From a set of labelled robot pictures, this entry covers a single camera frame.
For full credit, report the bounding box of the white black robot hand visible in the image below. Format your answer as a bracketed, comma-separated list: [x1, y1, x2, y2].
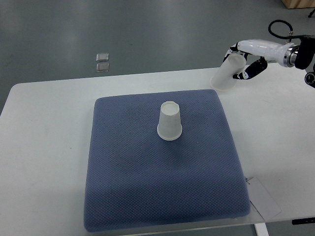
[222, 39, 300, 81]

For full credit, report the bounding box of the white paper cup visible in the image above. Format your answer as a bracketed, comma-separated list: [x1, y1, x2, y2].
[157, 101, 183, 141]
[210, 53, 246, 91]

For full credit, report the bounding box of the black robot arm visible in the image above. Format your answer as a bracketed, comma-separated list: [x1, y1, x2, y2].
[294, 35, 315, 88]

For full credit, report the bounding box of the wooden box corner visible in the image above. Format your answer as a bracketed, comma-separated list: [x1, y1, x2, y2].
[281, 0, 315, 9]

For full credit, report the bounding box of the black tripod leg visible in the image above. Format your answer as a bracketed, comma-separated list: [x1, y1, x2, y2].
[308, 9, 315, 18]

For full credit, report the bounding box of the white paper tag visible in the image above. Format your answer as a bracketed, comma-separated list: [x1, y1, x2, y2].
[247, 177, 281, 221]

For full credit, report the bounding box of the upper metal floor plate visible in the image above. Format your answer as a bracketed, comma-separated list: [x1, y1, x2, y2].
[96, 53, 109, 62]

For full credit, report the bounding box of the black table control panel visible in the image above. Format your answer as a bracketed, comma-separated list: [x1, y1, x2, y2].
[292, 217, 315, 225]

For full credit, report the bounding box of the white table leg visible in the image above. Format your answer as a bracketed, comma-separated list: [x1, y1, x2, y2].
[254, 223, 269, 236]

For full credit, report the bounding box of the blue textured cushion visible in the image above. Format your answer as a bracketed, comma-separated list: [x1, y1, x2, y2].
[84, 89, 251, 232]

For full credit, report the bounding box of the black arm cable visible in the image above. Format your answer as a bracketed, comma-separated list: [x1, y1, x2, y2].
[268, 20, 302, 43]

